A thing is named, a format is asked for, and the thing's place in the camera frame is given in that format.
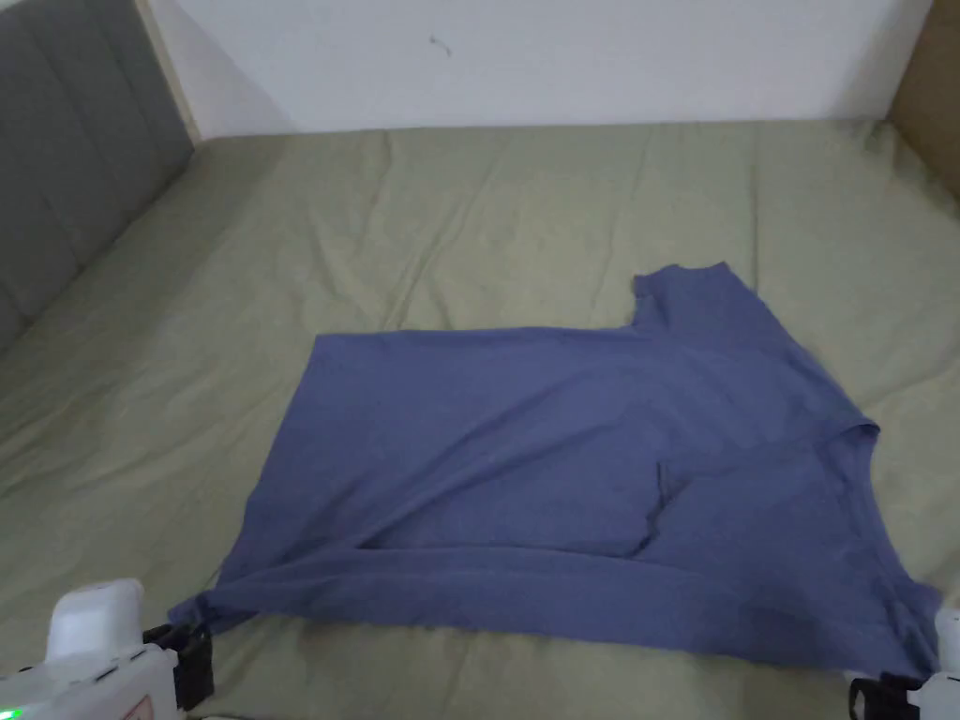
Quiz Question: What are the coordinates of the bed with pale green sheet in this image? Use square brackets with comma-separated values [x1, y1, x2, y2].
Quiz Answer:
[0, 115, 960, 720]

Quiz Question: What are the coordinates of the dark blue shirt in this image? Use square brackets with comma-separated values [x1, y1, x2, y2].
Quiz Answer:
[171, 262, 945, 695]

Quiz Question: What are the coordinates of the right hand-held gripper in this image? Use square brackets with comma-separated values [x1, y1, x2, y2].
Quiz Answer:
[847, 604, 960, 720]

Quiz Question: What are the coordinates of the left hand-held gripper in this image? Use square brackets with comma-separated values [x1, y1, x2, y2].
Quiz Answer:
[0, 577, 217, 720]

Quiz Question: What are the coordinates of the grey padded headboard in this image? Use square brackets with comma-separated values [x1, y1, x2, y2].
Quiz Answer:
[0, 0, 198, 348]

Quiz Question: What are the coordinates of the brown cushion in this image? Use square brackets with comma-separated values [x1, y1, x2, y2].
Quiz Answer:
[887, 0, 960, 198]

